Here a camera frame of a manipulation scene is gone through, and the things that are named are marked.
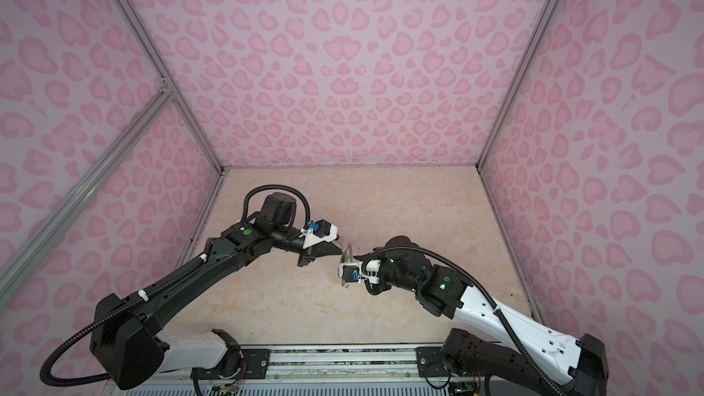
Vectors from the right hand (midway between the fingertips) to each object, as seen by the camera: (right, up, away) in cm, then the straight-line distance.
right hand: (358, 256), depth 70 cm
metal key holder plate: (-3, 0, 0) cm, 3 cm away
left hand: (-4, +2, +1) cm, 5 cm away
